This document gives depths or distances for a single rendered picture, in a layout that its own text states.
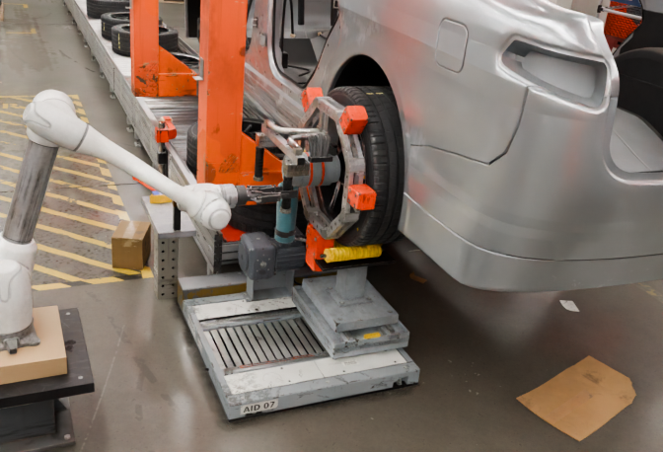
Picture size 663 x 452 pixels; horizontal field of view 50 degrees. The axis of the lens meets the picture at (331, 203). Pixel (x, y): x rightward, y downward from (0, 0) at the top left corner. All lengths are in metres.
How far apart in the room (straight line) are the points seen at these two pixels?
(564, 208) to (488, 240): 0.25
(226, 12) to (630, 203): 1.75
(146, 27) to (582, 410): 3.49
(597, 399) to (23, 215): 2.41
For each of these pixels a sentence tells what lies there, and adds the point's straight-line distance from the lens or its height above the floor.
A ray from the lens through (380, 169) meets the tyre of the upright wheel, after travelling 2.67.
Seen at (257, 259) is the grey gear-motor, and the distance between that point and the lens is 3.25.
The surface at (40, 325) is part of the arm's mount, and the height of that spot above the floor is 0.37.
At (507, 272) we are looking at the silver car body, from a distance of 2.30.
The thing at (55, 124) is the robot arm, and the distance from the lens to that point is 2.42.
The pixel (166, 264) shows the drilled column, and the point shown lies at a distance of 3.54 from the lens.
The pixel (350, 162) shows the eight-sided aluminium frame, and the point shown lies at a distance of 2.67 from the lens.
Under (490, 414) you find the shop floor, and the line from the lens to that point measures 3.11.
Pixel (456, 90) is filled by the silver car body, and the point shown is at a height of 1.34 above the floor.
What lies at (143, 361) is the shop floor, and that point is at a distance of 3.19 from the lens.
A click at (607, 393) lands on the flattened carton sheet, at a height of 0.01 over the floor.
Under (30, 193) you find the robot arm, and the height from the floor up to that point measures 0.83.
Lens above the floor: 1.84
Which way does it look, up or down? 22 degrees down
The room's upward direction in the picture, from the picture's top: 6 degrees clockwise
